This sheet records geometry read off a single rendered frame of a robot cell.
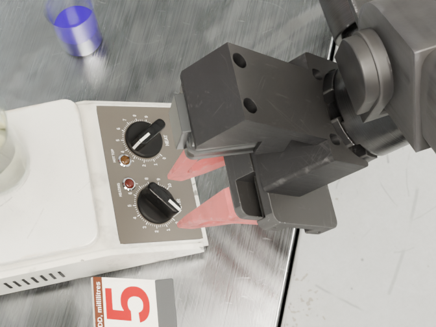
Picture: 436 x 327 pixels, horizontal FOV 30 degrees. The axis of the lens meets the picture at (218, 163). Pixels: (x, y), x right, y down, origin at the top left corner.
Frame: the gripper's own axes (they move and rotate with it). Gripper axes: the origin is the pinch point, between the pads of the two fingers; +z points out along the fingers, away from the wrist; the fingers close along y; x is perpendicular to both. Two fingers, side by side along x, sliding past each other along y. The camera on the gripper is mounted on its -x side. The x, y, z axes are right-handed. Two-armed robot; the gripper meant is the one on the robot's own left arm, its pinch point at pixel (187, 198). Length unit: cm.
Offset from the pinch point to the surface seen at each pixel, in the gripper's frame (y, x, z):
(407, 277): 6.4, 20.5, -3.5
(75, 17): -21.9, 3.5, 11.9
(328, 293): 6.4, 16.2, 1.4
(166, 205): -1.9, 4.0, 5.8
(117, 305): 4.3, 3.0, 12.0
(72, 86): -16.5, 4.4, 14.8
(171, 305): 4.7, 7.4, 10.6
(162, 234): 0.0, 4.6, 7.4
